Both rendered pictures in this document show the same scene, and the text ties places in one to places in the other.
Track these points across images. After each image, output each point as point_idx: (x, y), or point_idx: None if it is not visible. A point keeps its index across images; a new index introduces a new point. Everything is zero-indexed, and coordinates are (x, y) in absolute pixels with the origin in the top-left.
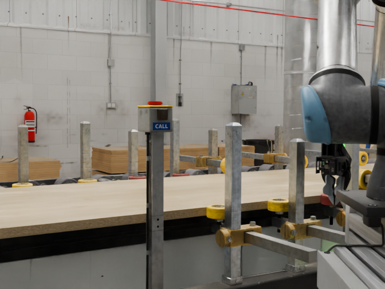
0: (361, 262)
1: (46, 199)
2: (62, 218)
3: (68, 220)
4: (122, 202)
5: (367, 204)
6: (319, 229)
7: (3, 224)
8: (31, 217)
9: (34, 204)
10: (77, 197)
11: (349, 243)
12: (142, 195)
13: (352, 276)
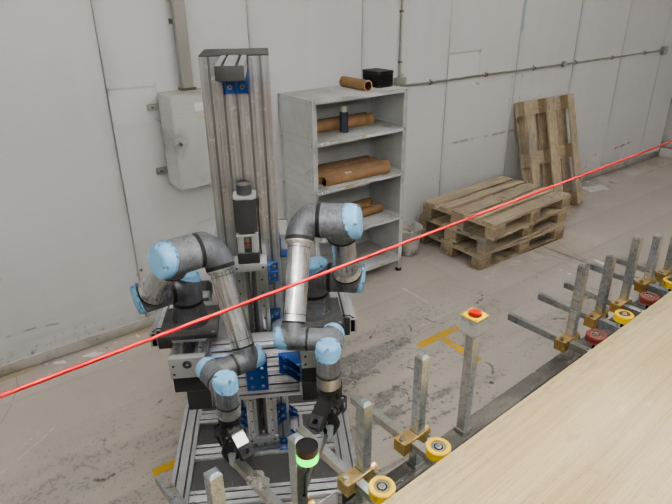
0: (342, 303)
1: (638, 465)
2: (545, 396)
3: (536, 392)
4: (545, 459)
5: (336, 299)
6: (341, 459)
7: (570, 378)
8: (573, 398)
9: (622, 440)
10: (617, 479)
11: (343, 315)
12: (552, 501)
13: (346, 301)
